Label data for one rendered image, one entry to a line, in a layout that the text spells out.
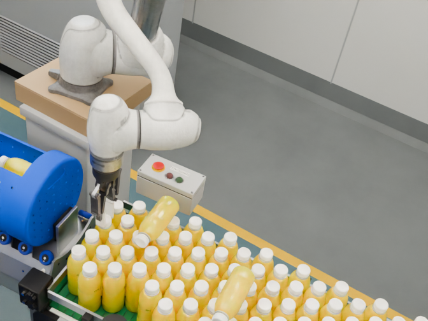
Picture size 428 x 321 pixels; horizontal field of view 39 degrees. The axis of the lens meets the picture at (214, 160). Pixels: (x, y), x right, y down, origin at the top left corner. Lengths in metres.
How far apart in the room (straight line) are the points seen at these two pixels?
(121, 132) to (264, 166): 2.24
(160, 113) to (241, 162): 2.17
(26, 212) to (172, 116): 0.49
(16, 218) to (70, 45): 0.67
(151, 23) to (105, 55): 0.23
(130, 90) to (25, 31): 1.63
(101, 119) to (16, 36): 2.46
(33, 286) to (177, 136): 0.59
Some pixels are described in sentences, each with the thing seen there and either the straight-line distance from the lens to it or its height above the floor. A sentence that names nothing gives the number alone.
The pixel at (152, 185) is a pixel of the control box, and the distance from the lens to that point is 1.93.
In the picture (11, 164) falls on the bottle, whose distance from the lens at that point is 1.92.
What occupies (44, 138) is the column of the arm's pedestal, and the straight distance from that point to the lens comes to 2.35.
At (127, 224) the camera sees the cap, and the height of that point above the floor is 1.08.
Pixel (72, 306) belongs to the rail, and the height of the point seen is 0.97.
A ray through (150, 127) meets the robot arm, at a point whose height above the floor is 1.46.
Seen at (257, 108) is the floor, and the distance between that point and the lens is 4.12.
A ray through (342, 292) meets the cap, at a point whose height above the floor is 1.08.
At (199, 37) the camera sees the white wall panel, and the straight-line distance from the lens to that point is 4.64.
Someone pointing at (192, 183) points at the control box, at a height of 1.10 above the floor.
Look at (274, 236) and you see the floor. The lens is 3.30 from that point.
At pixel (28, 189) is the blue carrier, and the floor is 1.21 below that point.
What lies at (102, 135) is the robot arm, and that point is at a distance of 1.51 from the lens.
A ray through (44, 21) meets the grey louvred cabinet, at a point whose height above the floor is 0.57.
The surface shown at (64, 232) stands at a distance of 1.88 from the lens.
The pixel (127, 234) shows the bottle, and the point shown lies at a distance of 1.82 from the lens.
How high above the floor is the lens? 2.43
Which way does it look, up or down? 42 degrees down
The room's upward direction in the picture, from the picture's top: 11 degrees clockwise
